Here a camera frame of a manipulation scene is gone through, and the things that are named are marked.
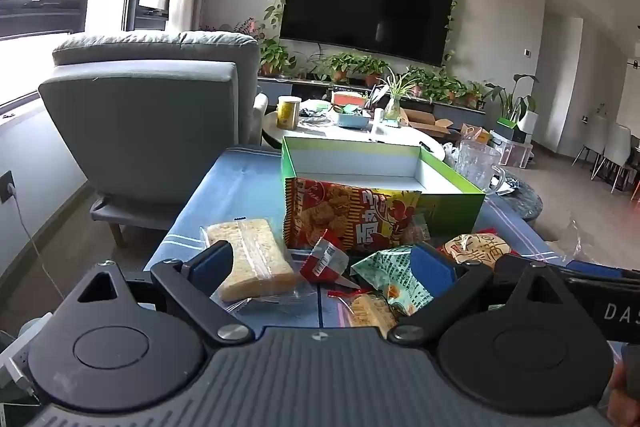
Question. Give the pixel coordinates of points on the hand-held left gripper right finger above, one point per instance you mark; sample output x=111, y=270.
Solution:
x=432, y=269

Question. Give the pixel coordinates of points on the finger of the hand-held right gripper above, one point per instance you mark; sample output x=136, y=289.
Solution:
x=507, y=264

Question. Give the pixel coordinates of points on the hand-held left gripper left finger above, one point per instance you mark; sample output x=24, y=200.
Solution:
x=215, y=264

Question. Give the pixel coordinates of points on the red beige round-print packet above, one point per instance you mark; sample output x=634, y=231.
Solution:
x=475, y=247

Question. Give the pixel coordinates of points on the clear rice cracker packet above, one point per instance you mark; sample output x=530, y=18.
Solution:
x=250, y=252

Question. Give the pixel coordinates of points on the clear biscuit packet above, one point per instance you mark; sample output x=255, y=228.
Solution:
x=415, y=232

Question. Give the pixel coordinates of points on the green white snack packet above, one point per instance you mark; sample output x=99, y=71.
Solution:
x=385, y=272

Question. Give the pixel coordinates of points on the green cardboard box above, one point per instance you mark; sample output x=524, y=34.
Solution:
x=450, y=212

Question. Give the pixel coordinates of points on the small yellow cracker packet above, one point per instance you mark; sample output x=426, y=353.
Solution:
x=372, y=314

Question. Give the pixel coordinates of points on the small red snack packet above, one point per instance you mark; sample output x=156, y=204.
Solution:
x=322, y=259

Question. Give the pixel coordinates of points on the red yellow snack bag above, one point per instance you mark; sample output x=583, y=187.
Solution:
x=340, y=212

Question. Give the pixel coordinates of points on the dark round side table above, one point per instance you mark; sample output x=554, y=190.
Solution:
x=525, y=202

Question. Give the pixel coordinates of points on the clear plastic bag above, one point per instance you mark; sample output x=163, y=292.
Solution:
x=570, y=242

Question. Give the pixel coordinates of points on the blue striped tablecloth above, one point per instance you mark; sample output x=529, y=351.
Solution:
x=240, y=192

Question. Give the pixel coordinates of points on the clear storage box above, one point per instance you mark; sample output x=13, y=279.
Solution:
x=512, y=152

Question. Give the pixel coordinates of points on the grey armchair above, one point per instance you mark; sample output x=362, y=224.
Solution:
x=150, y=132

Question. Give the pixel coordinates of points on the open brown cardboard box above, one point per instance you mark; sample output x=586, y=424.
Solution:
x=425, y=122

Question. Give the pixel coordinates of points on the tall plant in white pot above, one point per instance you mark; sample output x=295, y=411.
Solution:
x=522, y=112

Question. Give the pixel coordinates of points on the white cushion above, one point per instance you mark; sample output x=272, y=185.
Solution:
x=260, y=117

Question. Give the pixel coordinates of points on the white dining chair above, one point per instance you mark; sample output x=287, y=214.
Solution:
x=617, y=147
x=590, y=132

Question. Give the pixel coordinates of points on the yellow can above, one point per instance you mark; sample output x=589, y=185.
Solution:
x=288, y=114

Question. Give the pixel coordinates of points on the light blue tray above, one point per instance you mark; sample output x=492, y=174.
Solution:
x=352, y=119

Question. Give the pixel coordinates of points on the white oval coffee table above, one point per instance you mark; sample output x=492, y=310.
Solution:
x=330, y=132

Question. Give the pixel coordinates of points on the spider plant in glass vase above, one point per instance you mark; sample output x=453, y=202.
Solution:
x=395, y=97

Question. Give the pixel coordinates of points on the red white flat box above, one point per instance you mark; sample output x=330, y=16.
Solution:
x=350, y=99

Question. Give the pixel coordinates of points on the grey television cabinet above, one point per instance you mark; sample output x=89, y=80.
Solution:
x=310, y=87

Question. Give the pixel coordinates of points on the white power strip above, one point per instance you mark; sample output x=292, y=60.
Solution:
x=20, y=357

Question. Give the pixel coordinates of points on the row of potted plants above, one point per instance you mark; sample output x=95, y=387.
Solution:
x=275, y=57

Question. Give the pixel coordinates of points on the red flower plant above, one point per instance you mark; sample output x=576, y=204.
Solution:
x=250, y=29

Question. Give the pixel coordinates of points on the black wall socket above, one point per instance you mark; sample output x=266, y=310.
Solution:
x=6, y=187

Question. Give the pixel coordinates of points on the black wall television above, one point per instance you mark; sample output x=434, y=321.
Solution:
x=365, y=2

